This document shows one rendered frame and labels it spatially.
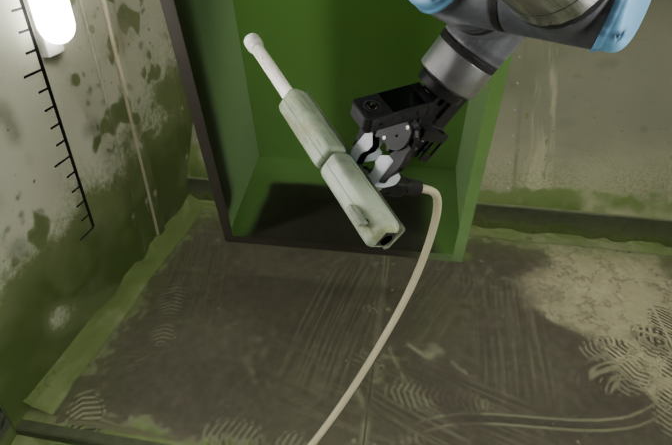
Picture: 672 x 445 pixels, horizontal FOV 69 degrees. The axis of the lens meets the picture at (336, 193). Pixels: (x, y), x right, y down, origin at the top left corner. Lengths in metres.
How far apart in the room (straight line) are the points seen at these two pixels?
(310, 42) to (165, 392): 1.03
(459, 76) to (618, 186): 1.57
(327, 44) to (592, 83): 1.24
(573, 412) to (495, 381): 0.21
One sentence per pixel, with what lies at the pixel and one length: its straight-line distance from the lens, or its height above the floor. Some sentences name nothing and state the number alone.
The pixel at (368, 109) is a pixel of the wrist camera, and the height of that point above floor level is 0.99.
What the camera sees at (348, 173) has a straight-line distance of 0.70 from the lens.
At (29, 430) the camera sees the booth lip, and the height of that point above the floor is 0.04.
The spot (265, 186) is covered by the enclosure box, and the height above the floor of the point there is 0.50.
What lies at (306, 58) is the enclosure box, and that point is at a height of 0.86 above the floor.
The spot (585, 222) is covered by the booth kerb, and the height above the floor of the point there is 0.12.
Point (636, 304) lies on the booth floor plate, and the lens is 1.97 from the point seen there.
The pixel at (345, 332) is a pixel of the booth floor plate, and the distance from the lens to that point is 1.60.
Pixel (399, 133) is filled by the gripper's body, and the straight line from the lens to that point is 0.70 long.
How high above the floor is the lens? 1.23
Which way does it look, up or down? 32 degrees down
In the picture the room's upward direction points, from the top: straight up
